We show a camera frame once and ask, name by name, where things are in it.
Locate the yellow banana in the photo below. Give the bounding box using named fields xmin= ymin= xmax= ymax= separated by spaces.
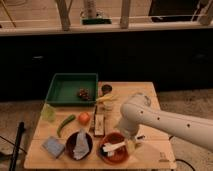
xmin=96 ymin=95 xmax=117 ymax=102

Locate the dark brown bowl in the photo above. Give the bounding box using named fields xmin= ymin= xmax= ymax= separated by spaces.
xmin=65 ymin=132 xmax=93 ymax=160

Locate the dark knife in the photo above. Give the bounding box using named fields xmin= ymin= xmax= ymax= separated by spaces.
xmin=89 ymin=105 xmax=97 ymax=132

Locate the red tomato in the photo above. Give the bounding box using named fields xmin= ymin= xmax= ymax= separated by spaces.
xmin=78 ymin=112 xmax=90 ymax=125

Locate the white brush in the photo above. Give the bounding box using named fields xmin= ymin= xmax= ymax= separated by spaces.
xmin=102 ymin=141 xmax=126 ymax=152

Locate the red bowl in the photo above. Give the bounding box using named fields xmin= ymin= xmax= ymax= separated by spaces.
xmin=97 ymin=132 xmax=129 ymax=165

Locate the white rectangular block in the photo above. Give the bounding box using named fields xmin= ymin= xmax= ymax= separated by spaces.
xmin=94 ymin=114 xmax=105 ymax=136

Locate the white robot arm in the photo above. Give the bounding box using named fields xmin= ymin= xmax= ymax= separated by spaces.
xmin=117 ymin=93 xmax=213 ymax=152

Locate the black pole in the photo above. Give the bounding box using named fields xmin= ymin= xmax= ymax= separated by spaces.
xmin=9 ymin=122 xmax=25 ymax=171

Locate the crumpled white cloth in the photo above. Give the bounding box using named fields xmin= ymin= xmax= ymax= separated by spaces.
xmin=73 ymin=129 xmax=89 ymax=160

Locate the small dark cup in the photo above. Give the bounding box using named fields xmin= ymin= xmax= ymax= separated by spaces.
xmin=101 ymin=84 xmax=112 ymax=95

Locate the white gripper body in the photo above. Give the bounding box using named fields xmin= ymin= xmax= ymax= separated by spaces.
xmin=116 ymin=117 xmax=139 ymax=140

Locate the green chili pepper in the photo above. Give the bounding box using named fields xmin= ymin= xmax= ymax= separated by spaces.
xmin=57 ymin=115 xmax=76 ymax=137

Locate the blue sponge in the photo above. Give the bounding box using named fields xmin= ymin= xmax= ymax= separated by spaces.
xmin=42 ymin=136 xmax=65 ymax=158

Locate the green plastic tray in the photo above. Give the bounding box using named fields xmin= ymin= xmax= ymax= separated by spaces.
xmin=45 ymin=73 xmax=98 ymax=106

